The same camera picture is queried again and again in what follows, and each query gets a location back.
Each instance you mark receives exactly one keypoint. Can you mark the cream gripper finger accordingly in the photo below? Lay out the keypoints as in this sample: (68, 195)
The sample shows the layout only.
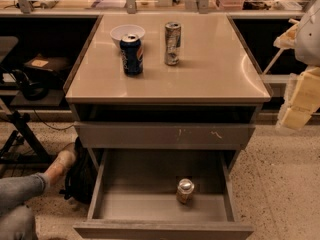
(287, 39)
(301, 99)

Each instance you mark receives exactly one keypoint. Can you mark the orange soda can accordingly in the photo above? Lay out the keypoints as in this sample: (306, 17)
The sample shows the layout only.
(185, 189)

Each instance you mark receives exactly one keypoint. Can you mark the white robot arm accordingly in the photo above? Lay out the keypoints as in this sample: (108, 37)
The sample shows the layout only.
(307, 43)

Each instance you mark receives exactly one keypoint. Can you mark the tall silver energy can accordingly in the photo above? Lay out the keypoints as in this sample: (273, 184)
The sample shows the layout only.
(172, 43)

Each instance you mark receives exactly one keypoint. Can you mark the blue Pepsi can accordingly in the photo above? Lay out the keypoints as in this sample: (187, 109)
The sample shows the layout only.
(132, 54)

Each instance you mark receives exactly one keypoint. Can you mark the open middle drawer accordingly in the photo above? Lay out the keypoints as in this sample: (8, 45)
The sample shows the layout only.
(135, 198)

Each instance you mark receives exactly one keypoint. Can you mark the grey upper drawer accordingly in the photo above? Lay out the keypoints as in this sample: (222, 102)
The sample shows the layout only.
(195, 136)

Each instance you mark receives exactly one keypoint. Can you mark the grey cabinet with beige top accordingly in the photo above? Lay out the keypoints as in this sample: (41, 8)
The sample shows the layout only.
(199, 88)

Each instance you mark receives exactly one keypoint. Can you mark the white bowl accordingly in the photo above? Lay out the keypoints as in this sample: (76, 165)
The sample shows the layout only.
(118, 32)

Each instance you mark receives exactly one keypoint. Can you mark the dark box with label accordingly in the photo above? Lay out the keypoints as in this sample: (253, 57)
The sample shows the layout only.
(57, 67)

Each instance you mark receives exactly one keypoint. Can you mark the black backpack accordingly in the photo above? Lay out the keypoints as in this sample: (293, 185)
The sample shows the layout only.
(81, 178)

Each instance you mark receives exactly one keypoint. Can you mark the beige shoe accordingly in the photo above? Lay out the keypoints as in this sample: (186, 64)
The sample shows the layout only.
(62, 164)

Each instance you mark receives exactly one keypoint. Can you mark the black headphones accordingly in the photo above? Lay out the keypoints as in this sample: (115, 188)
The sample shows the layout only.
(31, 90)

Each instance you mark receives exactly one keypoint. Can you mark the black folding stand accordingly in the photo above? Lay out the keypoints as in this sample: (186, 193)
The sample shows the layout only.
(20, 135)

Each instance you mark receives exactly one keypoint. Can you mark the person's leg in jeans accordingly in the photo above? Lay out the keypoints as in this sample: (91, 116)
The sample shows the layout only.
(17, 221)

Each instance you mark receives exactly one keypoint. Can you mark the white stick with handle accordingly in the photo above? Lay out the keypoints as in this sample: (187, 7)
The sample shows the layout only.
(280, 51)

